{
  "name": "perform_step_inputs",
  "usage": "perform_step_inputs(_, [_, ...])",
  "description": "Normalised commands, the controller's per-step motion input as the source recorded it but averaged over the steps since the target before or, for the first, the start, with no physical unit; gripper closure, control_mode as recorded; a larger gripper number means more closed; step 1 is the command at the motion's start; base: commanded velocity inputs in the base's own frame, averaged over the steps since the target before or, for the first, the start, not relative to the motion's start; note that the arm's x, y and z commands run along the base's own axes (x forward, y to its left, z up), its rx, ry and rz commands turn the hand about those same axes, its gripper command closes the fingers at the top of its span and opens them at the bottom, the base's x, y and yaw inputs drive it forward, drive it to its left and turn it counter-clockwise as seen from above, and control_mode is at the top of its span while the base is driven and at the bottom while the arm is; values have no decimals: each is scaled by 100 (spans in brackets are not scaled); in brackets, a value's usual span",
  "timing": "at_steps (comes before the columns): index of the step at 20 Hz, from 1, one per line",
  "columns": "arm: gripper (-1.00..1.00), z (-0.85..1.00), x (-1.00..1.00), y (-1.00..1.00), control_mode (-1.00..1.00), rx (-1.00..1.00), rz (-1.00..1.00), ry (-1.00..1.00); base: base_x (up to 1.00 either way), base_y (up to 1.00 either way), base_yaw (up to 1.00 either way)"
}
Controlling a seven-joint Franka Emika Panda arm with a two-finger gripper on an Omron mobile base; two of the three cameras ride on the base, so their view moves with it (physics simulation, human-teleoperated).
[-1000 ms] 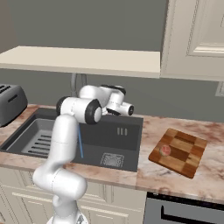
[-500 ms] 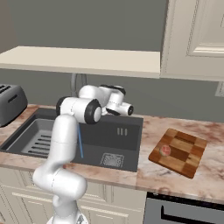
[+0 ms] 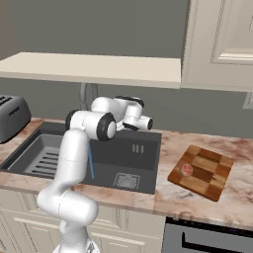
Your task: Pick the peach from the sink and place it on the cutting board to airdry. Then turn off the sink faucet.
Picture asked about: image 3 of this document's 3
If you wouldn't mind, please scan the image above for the dark grey sink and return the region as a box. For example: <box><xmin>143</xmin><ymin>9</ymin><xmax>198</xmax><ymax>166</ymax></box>
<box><xmin>0</xmin><ymin>121</ymin><xmax>163</xmax><ymax>196</ymax></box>

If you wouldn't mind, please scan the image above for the grey curved faucet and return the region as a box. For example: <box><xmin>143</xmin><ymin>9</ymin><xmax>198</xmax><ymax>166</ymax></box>
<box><xmin>78</xmin><ymin>82</ymin><xmax>100</xmax><ymax>112</ymax></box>

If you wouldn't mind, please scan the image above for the wooden checkered cutting board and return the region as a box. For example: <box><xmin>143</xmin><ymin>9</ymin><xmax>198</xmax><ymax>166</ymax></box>
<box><xmin>166</xmin><ymin>143</ymin><xmax>236</xmax><ymax>203</ymax></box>

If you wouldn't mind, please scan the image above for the blue water stream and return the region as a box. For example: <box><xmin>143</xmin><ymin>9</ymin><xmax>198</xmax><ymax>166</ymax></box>
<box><xmin>88</xmin><ymin>139</ymin><xmax>96</xmax><ymax>180</ymax></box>

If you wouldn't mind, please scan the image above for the small red round fruit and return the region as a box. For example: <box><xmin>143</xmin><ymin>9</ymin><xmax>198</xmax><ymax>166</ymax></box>
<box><xmin>180</xmin><ymin>163</ymin><xmax>195</xmax><ymax>178</ymax></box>

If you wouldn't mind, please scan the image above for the cream base cupboard door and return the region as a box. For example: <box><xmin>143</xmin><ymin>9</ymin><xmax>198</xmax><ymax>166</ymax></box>
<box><xmin>0</xmin><ymin>189</ymin><xmax>63</xmax><ymax>253</ymax></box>
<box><xmin>86</xmin><ymin>203</ymin><xmax>166</xmax><ymax>253</ymax></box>

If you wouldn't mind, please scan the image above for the grey toaster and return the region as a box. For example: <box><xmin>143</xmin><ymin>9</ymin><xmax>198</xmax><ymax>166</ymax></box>
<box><xmin>0</xmin><ymin>95</ymin><xmax>33</xmax><ymax>144</ymax></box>

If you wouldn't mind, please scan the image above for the grey dishwasher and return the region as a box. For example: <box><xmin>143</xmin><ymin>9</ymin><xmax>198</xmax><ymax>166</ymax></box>
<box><xmin>161</xmin><ymin>216</ymin><xmax>253</xmax><ymax>253</ymax></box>

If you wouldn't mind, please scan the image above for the cream wall shelf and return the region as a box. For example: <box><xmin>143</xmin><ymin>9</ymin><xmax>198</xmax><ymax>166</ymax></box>
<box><xmin>0</xmin><ymin>51</ymin><xmax>183</xmax><ymax>90</ymax></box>

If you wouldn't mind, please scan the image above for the cream cupboard handle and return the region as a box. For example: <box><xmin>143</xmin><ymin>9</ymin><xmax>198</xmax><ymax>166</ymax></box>
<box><xmin>13</xmin><ymin>216</ymin><xmax>57</xmax><ymax>229</ymax></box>
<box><xmin>90</xmin><ymin>231</ymin><xmax>146</xmax><ymax>247</ymax></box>

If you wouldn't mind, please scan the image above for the cream wall cupboard door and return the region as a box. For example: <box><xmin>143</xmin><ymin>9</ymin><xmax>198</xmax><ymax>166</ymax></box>
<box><xmin>180</xmin><ymin>0</ymin><xmax>253</xmax><ymax>94</ymax></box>

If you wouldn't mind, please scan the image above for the grey wall socket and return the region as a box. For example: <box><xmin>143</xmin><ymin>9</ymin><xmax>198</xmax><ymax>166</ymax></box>
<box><xmin>242</xmin><ymin>92</ymin><xmax>253</xmax><ymax>111</ymax></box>

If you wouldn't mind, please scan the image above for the black dishwasher handle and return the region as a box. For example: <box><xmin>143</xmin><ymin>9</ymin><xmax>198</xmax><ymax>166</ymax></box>
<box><xmin>180</xmin><ymin>230</ymin><xmax>253</xmax><ymax>253</ymax></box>

